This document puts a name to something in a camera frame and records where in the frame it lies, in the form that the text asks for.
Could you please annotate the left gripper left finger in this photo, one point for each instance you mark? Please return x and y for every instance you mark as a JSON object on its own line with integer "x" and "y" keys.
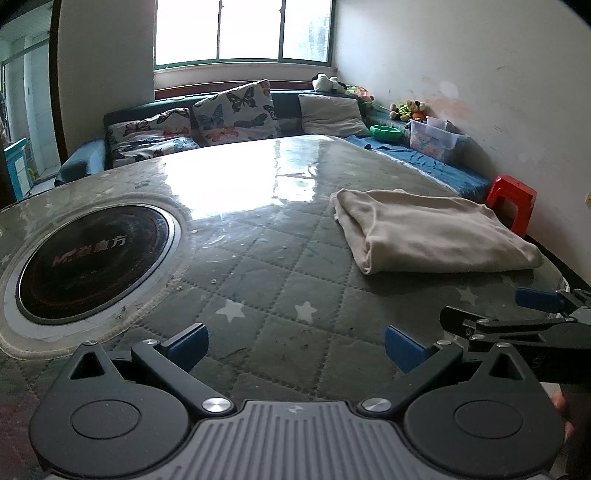
{"x": 124, "y": 414}

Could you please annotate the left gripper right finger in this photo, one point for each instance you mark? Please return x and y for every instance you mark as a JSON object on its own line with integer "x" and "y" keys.
{"x": 470, "y": 414}

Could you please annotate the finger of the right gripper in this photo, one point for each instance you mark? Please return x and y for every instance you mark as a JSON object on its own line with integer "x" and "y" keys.
{"x": 570, "y": 305}
{"x": 557, "y": 350}

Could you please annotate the cream beige sweatshirt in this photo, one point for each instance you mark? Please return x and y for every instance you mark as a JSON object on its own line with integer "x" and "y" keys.
{"x": 396, "y": 231}

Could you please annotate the person's hand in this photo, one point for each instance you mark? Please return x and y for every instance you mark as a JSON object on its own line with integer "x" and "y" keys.
{"x": 561, "y": 405}

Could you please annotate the red plastic stool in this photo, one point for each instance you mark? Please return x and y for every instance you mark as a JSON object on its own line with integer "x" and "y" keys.
{"x": 507, "y": 190}

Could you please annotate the black round induction cooktop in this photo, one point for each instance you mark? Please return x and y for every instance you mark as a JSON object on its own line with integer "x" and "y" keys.
{"x": 93, "y": 261}

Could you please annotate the grey quilted star tablecloth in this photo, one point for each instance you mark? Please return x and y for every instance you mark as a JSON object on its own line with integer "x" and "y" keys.
{"x": 261, "y": 261}

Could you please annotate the clear plastic storage box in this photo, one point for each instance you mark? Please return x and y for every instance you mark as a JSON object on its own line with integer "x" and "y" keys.
{"x": 433, "y": 140}

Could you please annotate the dark teal corner sofa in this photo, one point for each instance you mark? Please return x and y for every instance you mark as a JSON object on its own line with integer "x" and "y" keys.
{"x": 94, "y": 156}

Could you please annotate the small plush toys pile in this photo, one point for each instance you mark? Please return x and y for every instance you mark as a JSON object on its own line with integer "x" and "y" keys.
{"x": 410, "y": 110}

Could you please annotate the green plastic bowl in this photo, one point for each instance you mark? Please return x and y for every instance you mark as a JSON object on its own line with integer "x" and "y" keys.
{"x": 387, "y": 134}

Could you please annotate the light blue small cabinet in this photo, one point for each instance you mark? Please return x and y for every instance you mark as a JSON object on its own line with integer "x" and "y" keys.
{"x": 15, "y": 157}

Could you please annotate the butterfly pillow lying flat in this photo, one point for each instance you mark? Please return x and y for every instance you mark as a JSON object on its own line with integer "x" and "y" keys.
{"x": 165, "y": 133}

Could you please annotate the plain grey cushion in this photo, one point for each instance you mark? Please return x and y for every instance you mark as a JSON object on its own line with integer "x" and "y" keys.
{"x": 333, "y": 116}

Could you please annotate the butterfly pillow standing upright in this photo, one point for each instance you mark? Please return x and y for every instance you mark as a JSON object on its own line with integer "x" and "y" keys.
{"x": 244, "y": 113}

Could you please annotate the panda plush toy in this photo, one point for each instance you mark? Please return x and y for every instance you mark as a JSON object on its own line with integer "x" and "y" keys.
{"x": 325, "y": 84}

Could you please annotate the window with green frame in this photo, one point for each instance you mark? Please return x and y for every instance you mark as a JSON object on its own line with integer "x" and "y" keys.
{"x": 227, "y": 31}

